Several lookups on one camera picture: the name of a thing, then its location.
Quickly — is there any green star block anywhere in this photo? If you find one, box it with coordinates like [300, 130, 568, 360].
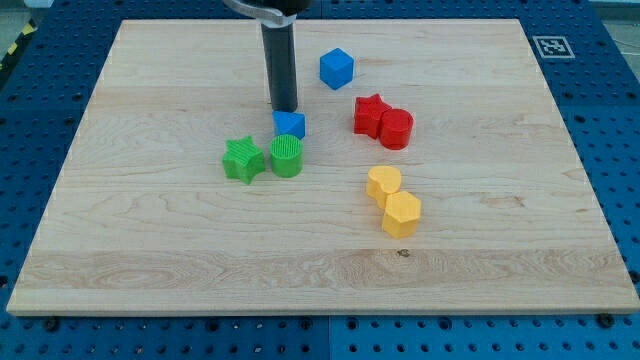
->
[222, 136, 266, 184]

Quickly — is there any red star block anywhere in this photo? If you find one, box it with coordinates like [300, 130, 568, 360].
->
[353, 94, 391, 139]

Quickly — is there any green cylinder block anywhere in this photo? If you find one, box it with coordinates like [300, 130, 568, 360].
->
[270, 134, 303, 178]

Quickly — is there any yellow heart block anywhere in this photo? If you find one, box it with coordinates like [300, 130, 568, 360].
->
[366, 165, 402, 209]

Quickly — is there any blue triangle block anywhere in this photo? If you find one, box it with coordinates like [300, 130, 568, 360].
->
[272, 111, 306, 139]

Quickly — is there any yellow hexagon block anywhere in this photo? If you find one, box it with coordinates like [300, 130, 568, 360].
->
[382, 191, 422, 238]

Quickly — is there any red cylinder block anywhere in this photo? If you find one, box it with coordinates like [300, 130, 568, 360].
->
[379, 108, 414, 150]

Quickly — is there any blue cube block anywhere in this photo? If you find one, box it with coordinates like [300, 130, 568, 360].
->
[319, 48, 354, 90]

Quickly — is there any wooden board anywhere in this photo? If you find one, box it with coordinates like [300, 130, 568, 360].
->
[7, 19, 639, 317]

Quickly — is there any white fiducial marker tag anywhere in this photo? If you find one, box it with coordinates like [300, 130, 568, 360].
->
[532, 35, 575, 59]

